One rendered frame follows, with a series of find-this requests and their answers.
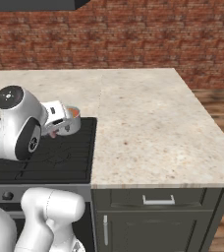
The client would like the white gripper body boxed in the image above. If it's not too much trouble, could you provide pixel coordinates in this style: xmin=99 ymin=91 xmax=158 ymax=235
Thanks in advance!
xmin=40 ymin=114 xmax=70 ymax=137

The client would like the black stove knob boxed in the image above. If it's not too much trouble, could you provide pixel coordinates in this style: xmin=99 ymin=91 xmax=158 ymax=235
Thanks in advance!
xmin=1 ymin=190 xmax=15 ymax=202

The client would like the black hob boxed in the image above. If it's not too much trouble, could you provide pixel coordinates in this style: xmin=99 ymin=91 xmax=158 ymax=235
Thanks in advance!
xmin=0 ymin=116 xmax=98 ymax=185

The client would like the silver oven front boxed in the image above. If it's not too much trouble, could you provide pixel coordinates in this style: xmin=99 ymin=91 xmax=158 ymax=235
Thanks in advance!
xmin=0 ymin=183 xmax=96 ymax=252

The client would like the dark grey drawer front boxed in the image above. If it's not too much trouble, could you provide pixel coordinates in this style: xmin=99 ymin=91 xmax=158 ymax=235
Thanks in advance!
xmin=94 ymin=187 xmax=224 ymax=212

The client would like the dark grey cupboard door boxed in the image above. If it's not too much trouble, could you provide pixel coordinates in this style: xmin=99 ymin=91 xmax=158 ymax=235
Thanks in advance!
xmin=95 ymin=210 xmax=214 ymax=252

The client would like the dark grey cabinet body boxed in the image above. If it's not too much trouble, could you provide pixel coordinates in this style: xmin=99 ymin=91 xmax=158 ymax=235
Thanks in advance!
xmin=90 ymin=186 xmax=224 ymax=252

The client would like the silver saucepan with orange marinade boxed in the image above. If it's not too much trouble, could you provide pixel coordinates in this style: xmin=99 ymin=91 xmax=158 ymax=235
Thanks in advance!
xmin=57 ymin=105 xmax=83 ymax=137

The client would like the silver cupboard door handle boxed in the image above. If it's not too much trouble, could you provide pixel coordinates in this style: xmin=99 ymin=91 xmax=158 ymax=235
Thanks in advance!
xmin=102 ymin=215 xmax=110 ymax=247

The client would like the dark grey range hood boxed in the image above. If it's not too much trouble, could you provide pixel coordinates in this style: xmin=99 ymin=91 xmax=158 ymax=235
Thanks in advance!
xmin=0 ymin=0 xmax=91 ymax=13

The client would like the silver drawer handle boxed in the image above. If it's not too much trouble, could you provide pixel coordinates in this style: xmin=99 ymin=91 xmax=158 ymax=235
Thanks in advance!
xmin=141 ymin=194 xmax=176 ymax=206

